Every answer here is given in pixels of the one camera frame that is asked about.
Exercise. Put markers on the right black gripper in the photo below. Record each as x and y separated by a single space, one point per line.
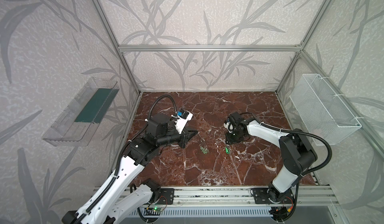
231 138

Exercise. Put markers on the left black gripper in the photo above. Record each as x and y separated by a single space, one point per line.
182 138

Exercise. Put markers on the green key tag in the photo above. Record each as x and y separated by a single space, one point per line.
204 150
228 151

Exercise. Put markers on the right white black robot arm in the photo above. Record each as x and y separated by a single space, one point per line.
296 150

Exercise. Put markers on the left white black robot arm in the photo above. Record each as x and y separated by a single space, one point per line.
105 206

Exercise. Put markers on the green circuit board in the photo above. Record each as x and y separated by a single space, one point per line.
154 211

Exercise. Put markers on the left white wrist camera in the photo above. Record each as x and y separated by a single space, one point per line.
181 119

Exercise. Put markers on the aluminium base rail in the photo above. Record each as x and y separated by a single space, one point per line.
244 196

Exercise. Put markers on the white wire mesh basket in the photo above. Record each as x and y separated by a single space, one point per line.
322 110

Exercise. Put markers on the clear plastic wall bin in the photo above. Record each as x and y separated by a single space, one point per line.
77 124

